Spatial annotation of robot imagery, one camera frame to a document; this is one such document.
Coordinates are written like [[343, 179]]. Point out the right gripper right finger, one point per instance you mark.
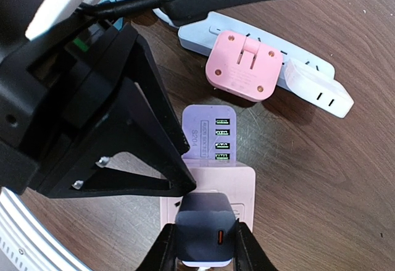
[[248, 254]]

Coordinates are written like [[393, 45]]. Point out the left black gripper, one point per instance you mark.
[[108, 99]]

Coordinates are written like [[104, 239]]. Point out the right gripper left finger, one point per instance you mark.
[[162, 255]]

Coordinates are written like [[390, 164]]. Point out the dark grey usb charger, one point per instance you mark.
[[205, 230]]

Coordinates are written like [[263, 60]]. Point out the purple power strip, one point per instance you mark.
[[211, 133]]

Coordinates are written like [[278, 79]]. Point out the pink cube socket adapter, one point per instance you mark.
[[232, 178]]

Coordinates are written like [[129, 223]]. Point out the light blue power strip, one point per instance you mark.
[[201, 36]]

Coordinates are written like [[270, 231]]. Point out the pink square plug adapter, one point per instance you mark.
[[232, 68]]

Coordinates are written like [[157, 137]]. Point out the white plug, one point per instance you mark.
[[318, 89]]

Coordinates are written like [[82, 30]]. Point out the aluminium front rail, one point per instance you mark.
[[27, 244]]

